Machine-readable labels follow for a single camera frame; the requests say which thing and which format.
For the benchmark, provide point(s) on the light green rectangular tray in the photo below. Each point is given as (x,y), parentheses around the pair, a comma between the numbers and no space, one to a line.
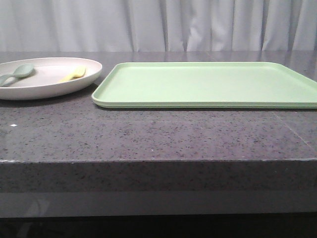
(241,85)

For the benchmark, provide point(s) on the white round plate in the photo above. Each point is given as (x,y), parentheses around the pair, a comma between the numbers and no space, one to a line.
(44,80)

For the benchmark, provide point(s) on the yellow plastic fork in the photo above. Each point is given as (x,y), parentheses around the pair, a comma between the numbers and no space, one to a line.
(77,73)

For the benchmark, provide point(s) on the grey pleated curtain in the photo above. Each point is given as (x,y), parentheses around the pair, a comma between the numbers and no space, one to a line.
(157,25)

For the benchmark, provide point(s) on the pale green plastic spoon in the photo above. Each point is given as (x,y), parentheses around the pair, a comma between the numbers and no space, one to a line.
(23,71)

